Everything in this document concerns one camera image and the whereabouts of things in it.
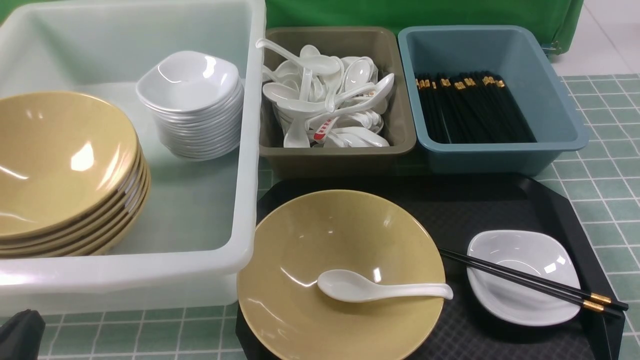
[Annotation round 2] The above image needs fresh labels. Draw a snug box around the black chopstick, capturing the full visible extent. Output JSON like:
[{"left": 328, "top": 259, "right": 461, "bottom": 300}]
[
  {"left": 439, "top": 251, "right": 624, "bottom": 319},
  {"left": 439, "top": 248, "right": 630, "bottom": 312}
]

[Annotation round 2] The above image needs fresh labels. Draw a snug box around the bundle of black chopsticks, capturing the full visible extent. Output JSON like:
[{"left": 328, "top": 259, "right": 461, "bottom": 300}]
[{"left": 414, "top": 71, "right": 537, "bottom": 144}]

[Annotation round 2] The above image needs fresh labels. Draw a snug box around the blue chopstick bin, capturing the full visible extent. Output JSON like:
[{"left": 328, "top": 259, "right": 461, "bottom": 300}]
[{"left": 397, "top": 25, "right": 589, "bottom": 176}]

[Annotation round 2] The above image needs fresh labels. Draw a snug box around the olive spoon bin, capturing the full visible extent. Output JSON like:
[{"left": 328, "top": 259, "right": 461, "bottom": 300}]
[{"left": 259, "top": 26, "right": 417, "bottom": 180}]

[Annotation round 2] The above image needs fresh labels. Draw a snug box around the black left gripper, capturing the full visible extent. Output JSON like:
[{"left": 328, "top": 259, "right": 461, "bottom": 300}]
[{"left": 0, "top": 309, "right": 46, "bottom": 360}]

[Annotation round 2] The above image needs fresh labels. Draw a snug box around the green cloth backdrop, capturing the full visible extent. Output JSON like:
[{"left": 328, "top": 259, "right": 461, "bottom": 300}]
[{"left": 265, "top": 0, "right": 583, "bottom": 55}]

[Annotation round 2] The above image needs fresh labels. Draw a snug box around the stack of white dishes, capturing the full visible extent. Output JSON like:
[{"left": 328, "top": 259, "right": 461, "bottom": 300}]
[{"left": 135, "top": 50, "right": 244, "bottom": 162}]

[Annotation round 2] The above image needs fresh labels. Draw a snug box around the stack of yellow bowls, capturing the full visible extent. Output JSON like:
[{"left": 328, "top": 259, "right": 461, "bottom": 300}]
[{"left": 0, "top": 91, "right": 152, "bottom": 259}]

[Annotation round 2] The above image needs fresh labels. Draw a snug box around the yellow noodle bowl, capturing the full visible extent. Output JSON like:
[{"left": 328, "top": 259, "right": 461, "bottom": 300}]
[{"left": 237, "top": 189, "right": 446, "bottom": 360}]

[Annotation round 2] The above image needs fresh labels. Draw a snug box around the black plastic serving tray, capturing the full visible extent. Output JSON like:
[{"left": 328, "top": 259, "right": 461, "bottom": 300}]
[{"left": 257, "top": 174, "right": 625, "bottom": 360}]

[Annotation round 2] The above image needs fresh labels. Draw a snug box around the pile of white spoons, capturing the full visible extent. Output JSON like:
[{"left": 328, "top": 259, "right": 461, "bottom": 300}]
[{"left": 256, "top": 38, "right": 396, "bottom": 149}]

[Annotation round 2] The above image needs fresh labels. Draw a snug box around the large white plastic tub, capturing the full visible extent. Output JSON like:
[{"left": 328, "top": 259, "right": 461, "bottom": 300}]
[{"left": 1, "top": 0, "right": 266, "bottom": 316}]

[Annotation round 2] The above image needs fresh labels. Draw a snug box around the white ceramic soup spoon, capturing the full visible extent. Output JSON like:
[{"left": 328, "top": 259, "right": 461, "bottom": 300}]
[{"left": 317, "top": 269, "right": 454, "bottom": 303}]

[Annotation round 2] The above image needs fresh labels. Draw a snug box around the small white sauce dish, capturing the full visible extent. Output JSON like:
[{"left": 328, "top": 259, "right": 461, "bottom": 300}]
[{"left": 466, "top": 229, "right": 581, "bottom": 327}]

